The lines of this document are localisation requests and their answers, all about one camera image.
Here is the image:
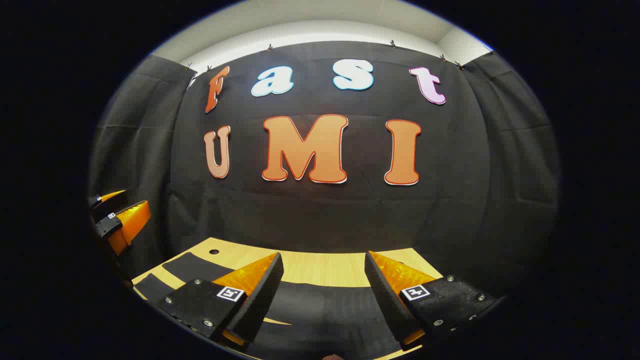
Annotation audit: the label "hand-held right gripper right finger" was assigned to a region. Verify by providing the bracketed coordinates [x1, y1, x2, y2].
[364, 250, 502, 352]

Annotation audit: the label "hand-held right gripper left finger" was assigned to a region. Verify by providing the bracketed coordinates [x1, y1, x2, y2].
[158, 251, 285, 347]

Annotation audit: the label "dark denim jeans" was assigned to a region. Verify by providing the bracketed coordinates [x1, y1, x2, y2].
[132, 251, 427, 360]

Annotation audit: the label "black backdrop cloth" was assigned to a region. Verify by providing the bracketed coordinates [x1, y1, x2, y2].
[89, 41, 560, 301]

